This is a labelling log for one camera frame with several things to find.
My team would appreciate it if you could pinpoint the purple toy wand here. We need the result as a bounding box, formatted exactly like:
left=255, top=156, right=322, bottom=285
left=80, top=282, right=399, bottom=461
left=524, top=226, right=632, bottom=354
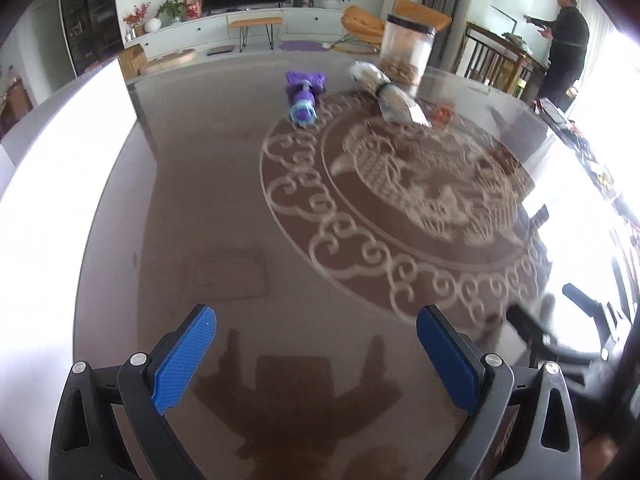
left=285, top=70, right=326, bottom=128

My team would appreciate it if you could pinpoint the white storage box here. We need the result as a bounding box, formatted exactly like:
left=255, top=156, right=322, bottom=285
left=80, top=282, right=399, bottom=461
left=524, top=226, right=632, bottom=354
left=1, top=62, right=157, bottom=479

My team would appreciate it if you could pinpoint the cardboard box on floor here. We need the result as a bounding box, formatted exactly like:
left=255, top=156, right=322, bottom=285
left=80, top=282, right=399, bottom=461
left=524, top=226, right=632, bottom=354
left=117, top=44, right=148, bottom=80

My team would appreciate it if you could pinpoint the wooden dining chair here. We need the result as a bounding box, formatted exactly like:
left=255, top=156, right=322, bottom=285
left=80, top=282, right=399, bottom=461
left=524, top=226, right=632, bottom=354
left=452, top=22, right=547, bottom=104

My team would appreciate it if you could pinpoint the clear plastic food jar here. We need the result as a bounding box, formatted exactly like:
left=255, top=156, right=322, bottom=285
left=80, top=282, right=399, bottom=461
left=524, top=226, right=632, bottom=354
left=378, top=14, right=436, bottom=86

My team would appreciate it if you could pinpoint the white TV cabinet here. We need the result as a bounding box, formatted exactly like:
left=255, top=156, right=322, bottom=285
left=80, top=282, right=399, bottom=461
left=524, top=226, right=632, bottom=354
left=125, top=6, right=344, bottom=58

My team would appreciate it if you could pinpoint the standing person in black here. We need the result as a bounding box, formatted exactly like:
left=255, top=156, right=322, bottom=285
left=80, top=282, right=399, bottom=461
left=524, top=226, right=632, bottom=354
left=525, top=0, right=590, bottom=112

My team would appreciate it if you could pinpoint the red flower vase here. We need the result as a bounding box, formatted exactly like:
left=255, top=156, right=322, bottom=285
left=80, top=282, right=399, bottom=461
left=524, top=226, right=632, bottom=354
left=122, top=2, right=151, bottom=40

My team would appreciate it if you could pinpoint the purple floor mat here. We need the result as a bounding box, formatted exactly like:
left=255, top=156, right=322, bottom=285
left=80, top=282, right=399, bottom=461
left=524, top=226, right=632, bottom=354
left=278, top=40, right=326, bottom=52

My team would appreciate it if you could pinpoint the orange lounge chair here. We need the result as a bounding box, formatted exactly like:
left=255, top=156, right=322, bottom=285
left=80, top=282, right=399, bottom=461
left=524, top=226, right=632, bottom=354
left=323, top=0, right=452, bottom=54

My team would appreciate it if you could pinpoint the small wooden bench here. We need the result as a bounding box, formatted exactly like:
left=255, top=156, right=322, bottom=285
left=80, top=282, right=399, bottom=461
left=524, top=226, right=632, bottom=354
left=228, top=16, right=283, bottom=52

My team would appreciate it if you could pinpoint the leafy plant beside flowers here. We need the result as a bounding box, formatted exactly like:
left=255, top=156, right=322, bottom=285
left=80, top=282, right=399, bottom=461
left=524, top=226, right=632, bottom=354
left=155, top=0, right=190, bottom=25

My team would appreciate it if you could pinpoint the dark display cabinet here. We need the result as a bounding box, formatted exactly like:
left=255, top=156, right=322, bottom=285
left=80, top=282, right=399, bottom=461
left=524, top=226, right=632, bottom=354
left=60, top=0, right=122, bottom=76

